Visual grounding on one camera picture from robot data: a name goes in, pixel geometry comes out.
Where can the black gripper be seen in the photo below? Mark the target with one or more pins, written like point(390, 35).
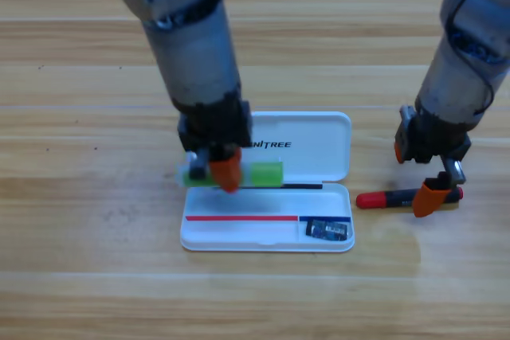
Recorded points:
point(219, 125)
point(434, 143)

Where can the red and black marker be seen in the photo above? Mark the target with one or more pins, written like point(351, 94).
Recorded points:
point(370, 200)

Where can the white Unitree pencil case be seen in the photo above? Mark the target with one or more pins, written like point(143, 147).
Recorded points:
point(311, 149)

